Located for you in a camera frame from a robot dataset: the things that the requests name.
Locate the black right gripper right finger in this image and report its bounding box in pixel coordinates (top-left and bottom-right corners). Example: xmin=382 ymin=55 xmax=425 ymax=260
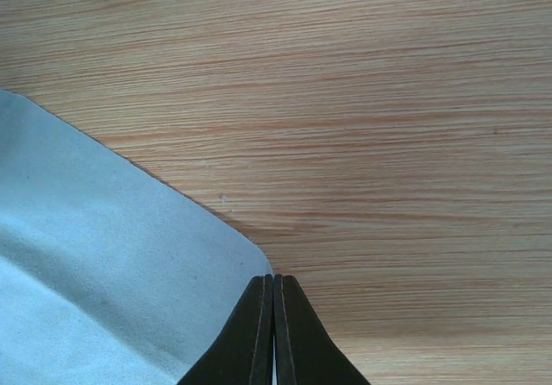
xmin=273 ymin=275 xmax=368 ymax=385

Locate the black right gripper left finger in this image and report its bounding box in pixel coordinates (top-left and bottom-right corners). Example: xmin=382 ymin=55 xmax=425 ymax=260
xmin=179 ymin=275 xmax=273 ymax=385

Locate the light blue cleaning cloth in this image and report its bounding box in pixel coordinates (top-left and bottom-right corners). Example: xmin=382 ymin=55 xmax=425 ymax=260
xmin=1 ymin=92 xmax=272 ymax=384

